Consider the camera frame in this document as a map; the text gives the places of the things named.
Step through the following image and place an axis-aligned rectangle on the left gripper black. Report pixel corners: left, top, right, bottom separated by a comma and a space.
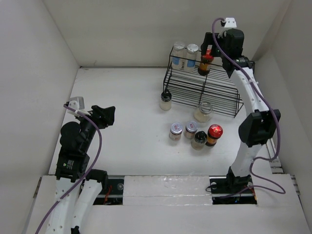
76, 104, 115, 151

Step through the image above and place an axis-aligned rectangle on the tall jar blue label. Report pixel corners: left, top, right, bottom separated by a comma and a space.
172, 41, 185, 69
184, 44, 199, 72

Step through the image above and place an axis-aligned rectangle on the red lid dark sauce jar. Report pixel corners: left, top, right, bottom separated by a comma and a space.
197, 49, 214, 76

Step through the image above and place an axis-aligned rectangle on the black cap white powder bottle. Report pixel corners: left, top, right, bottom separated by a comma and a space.
160, 90, 172, 111

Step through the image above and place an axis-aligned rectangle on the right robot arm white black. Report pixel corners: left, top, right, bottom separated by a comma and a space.
200, 28, 281, 199

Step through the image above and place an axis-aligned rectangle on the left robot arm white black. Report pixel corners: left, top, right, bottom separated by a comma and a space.
42, 102, 116, 234

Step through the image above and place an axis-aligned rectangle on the silver lid jar left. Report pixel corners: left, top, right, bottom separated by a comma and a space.
169, 122, 183, 140

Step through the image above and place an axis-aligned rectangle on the silver lid jar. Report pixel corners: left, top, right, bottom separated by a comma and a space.
169, 122, 183, 140
184, 121, 198, 139

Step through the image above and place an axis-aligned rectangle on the open clear glass jar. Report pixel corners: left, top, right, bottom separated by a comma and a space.
194, 102, 214, 125

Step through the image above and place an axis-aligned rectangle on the silver lid jar right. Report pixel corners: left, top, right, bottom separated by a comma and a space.
184, 121, 198, 139

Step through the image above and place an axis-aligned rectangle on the red lid sauce jar front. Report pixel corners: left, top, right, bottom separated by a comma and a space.
206, 124, 223, 147

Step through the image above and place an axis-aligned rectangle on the black cap spice bottle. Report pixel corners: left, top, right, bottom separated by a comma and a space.
191, 131, 207, 150

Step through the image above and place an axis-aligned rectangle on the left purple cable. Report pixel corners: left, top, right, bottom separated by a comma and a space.
35, 103, 102, 234

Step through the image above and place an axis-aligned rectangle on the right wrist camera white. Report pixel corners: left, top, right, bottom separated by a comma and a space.
221, 17, 237, 29

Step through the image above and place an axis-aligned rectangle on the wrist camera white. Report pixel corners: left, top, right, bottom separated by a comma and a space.
67, 97, 85, 111
221, 17, 237, 29

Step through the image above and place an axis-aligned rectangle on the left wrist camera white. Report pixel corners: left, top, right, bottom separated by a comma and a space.
67, 97, 85, 111

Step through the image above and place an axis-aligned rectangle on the black wire rack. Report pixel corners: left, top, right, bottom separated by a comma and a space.
163, 50, 243, 117

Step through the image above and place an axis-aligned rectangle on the right side metal rail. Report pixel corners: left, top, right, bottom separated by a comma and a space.
266, 139, 284, 174

